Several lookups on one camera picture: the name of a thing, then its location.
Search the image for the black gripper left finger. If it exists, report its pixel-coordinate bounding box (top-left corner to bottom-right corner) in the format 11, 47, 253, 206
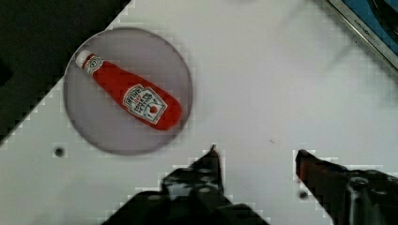
101, 145, 269, 225

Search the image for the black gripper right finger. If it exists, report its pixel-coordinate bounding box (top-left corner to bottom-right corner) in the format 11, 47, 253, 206
296, 150, 398, 225

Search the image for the silver toaster oven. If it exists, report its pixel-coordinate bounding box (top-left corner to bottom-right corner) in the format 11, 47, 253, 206
324, 0, 398, 70

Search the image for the red ketchup bottle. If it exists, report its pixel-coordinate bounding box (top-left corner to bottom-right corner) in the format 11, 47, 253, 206
75, 51, 182, 130

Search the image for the grey round plate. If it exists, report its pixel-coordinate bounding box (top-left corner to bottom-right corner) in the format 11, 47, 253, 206
64, 27, 193, 155

